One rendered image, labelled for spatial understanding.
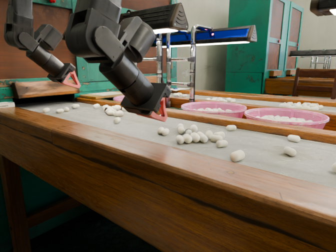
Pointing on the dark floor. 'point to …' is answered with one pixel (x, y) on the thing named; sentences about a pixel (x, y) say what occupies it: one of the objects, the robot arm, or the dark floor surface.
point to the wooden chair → (315, 77)
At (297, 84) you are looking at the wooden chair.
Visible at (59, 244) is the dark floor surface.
